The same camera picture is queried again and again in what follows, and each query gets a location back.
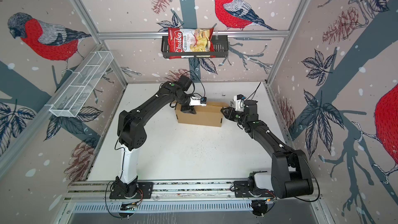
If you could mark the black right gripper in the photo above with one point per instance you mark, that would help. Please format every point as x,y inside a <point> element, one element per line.
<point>230,113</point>

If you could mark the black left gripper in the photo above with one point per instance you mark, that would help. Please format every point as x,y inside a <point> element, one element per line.
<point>189,110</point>

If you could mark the brown cardboard paper box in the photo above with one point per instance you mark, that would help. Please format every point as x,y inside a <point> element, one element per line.
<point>209,115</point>

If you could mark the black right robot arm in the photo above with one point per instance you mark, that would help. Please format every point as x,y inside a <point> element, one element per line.
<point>290,172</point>

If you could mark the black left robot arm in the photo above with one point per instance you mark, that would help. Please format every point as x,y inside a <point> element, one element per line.
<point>131,127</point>

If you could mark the red cassava chips bag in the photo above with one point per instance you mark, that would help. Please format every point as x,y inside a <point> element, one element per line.
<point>190,40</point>

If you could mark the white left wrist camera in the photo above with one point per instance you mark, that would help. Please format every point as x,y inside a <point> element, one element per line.
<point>198,101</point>

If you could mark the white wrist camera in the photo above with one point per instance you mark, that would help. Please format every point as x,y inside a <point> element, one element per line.
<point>239,102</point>
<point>198,101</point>

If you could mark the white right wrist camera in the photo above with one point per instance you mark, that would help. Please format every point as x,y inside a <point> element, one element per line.
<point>239,102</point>

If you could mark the black wire wall basket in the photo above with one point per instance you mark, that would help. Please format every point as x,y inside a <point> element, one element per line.
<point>220,49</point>

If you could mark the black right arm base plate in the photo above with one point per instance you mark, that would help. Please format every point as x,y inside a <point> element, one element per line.
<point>248,189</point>

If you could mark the aluminium front rail frame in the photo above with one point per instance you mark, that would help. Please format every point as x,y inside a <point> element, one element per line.
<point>164,196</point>

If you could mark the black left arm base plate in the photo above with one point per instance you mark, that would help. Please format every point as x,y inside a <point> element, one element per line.
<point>136,189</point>

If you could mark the white mesh wall shelf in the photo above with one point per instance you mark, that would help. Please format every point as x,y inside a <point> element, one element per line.
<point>72,99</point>

